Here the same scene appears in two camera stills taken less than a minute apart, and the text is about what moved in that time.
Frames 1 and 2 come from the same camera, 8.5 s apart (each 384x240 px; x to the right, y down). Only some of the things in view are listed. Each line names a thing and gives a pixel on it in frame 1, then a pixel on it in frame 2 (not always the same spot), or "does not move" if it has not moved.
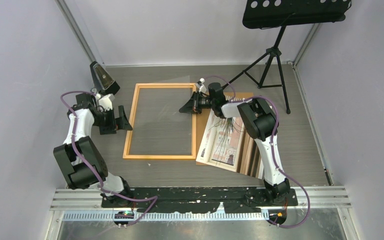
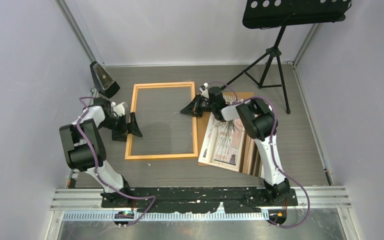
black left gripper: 121,122 → 132,128
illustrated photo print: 221,144 does not move
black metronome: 103,82 does not move
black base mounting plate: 190,199 does not move
